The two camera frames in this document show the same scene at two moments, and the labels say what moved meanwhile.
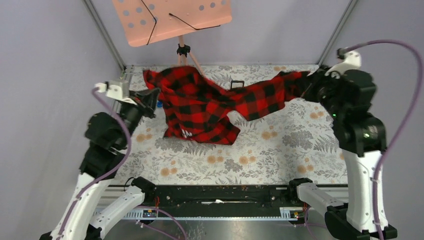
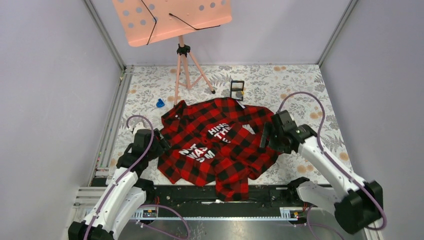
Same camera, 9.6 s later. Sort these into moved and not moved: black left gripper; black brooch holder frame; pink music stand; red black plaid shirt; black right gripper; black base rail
Moved: black left gripper; red black plaid shirt; black right gripper
Not moved: pink music stand; black base rail; black brooch holder frame
